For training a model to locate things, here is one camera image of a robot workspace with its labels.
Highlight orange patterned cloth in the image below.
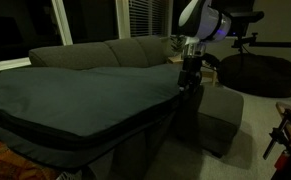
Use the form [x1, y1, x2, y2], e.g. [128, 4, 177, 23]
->
[0, 141, 64, 180]

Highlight green leafy houseplant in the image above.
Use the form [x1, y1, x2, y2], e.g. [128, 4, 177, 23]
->
[169, 34, 186, 57]

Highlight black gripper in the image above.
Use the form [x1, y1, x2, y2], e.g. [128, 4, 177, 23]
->
[178, 55, 203, 94]

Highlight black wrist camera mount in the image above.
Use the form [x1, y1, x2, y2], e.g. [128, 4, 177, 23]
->
[202, 52, 221, 70]

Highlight small red item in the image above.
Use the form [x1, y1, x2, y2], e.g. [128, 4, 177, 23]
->
[274, 149, 291, 171]

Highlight black boom stand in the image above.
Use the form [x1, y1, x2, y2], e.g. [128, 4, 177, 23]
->
[229, 9, 291, 58]

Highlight dark round bean bag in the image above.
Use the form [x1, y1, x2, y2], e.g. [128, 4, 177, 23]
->
[217, 53, 291, 99]

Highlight black bar clamp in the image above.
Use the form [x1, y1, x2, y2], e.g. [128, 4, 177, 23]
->
[262, 109, 291, 161]

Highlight small wooden side table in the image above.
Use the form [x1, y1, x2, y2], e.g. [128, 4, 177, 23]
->
[167, 54, 219, 87]

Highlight cream carpet rug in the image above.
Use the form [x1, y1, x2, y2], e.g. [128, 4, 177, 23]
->
[84, 79, 291, 180]

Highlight slatted window blinds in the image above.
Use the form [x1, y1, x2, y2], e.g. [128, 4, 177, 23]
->
[128, 0, 173, 38]

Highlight white window frame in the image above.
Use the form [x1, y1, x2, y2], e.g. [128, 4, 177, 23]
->
[0, 0, 133, 74]

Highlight grey fabric sofa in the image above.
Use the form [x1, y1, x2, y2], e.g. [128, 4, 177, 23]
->
[28, 34, 245, 159]

